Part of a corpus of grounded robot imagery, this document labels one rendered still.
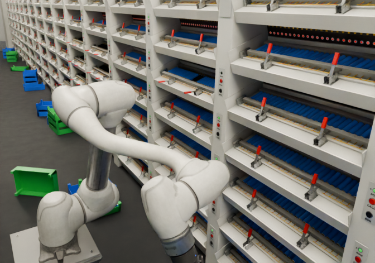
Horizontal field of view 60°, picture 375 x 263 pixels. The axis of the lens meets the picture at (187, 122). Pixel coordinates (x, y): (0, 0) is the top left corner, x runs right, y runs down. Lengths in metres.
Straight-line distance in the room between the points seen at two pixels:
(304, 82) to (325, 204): 0.41
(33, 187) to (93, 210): 1.10
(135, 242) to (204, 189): 1.18
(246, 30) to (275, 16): 0.24
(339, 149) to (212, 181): 0.41
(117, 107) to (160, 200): 0.53
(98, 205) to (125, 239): 0.51
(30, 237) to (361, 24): 1.66
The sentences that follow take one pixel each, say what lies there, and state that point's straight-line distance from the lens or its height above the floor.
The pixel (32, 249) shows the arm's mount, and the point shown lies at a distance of 1.80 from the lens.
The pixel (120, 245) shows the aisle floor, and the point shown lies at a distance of 2.05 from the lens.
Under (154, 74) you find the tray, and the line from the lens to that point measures 1.97.
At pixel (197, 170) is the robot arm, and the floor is 0.87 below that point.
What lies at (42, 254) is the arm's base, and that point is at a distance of 1.72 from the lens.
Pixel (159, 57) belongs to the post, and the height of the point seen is 1.03.
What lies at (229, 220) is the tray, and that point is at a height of 0.34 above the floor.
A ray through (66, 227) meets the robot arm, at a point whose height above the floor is 0.37.
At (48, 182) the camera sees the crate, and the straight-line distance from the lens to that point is 2.60.
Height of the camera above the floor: 1.31
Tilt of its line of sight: 20 degrees down
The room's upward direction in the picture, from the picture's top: 1 degrees clockwise
